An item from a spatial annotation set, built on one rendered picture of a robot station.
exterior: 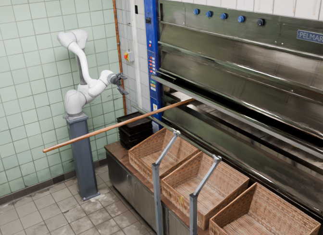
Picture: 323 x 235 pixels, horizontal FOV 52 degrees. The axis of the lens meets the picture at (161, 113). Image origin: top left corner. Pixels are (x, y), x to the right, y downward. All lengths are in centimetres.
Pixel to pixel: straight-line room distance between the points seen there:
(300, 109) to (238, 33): 68
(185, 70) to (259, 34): 89
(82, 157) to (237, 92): 187
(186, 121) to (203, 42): 83
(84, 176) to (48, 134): 65
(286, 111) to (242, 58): 48
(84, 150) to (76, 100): 57
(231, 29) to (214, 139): 97
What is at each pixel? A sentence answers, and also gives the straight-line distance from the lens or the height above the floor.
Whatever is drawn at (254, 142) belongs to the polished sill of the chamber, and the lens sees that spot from 260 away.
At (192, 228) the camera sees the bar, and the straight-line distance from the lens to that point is 258.
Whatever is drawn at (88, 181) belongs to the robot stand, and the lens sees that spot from 387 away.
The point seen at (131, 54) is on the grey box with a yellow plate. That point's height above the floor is 149.
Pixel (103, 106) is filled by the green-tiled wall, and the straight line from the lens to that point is 415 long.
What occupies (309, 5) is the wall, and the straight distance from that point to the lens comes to 210.
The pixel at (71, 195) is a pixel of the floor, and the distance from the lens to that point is 410.
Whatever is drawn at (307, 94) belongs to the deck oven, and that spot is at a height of 166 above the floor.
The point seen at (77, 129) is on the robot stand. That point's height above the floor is 89.
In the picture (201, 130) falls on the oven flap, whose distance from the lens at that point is 306.
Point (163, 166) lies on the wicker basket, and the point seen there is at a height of 59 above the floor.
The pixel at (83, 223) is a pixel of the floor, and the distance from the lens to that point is 372.
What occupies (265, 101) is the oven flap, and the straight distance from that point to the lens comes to 241.
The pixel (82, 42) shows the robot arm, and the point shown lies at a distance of 340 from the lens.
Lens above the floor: 247
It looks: 26 degrees down
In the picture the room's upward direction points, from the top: 3 degrees counter-clockwise
